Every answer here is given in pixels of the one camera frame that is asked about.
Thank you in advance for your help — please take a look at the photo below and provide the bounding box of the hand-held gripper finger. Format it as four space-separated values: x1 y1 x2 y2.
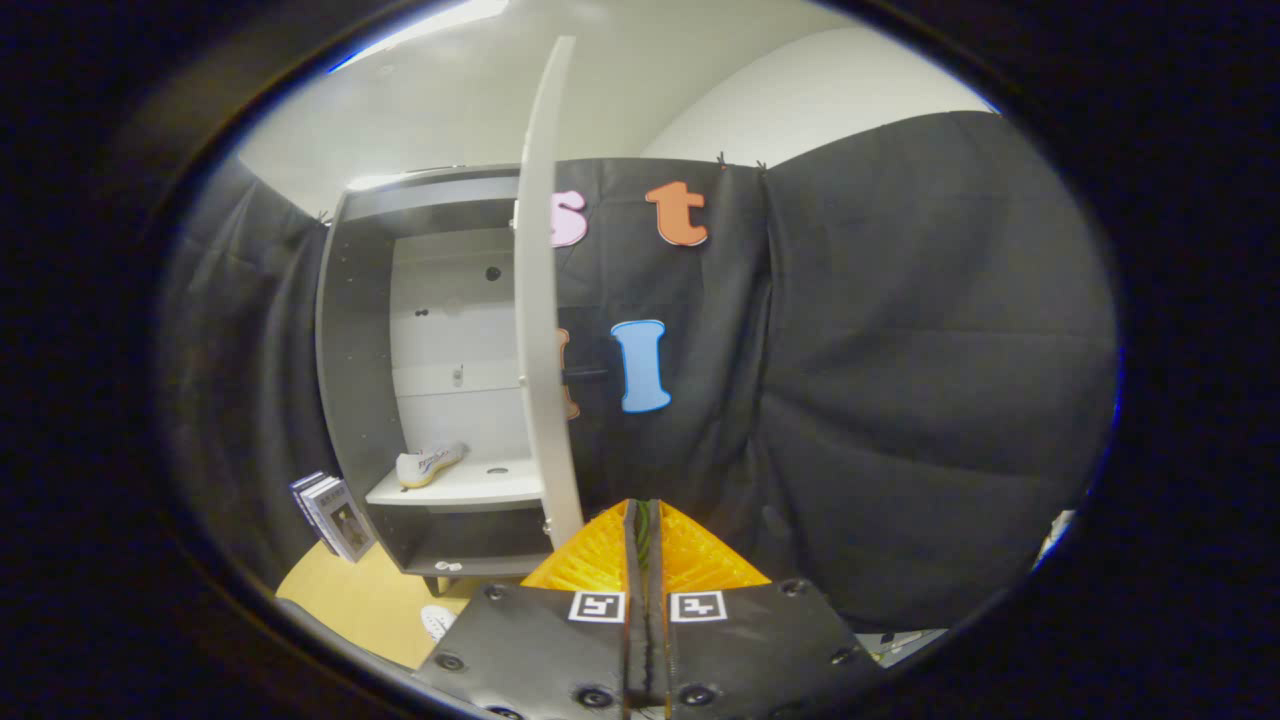
648 498 886 720
415 498 641 720

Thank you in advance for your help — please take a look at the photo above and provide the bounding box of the white shoe cabinet door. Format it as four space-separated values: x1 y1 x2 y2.
512 35 586 551

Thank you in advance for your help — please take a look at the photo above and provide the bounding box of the grey and white shoe cabinet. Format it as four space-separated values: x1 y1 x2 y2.
315 165 561 596

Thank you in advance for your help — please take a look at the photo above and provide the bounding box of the grey cover book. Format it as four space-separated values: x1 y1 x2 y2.
305 478 377 564

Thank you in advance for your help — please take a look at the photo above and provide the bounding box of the black backdrop cloth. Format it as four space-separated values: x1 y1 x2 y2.
160 110 1119 631

